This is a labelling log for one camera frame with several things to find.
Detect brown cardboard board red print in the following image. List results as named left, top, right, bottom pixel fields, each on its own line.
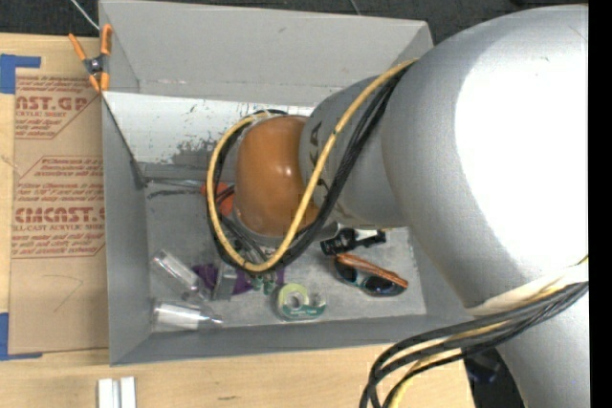
left=0, top=32, right=112, bottom=362

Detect purple flat thing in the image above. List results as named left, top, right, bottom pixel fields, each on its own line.
left=190, top=262, right=286, bottom=298

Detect orange and black sunglasses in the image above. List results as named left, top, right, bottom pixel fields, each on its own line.
left=332, top=252, right=410, bottom=298

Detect green tape dispenser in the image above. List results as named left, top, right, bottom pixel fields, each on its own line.
left=271, top=282, right=329, bottom=323

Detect red-orange ball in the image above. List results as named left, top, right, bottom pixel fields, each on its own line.
left=200, top=181, right=236, bottom=218

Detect grey metal bin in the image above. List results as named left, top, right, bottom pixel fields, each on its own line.
left=98, top=0, right=473, bottom=367

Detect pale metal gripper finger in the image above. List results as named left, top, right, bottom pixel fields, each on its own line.
left=151, top=248, right=212, bottom=301
left=150, top=300, right=225, bottom=333

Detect black cylinder on white bracket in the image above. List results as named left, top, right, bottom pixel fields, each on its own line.
left=318, top=227, right=388, bottom=257

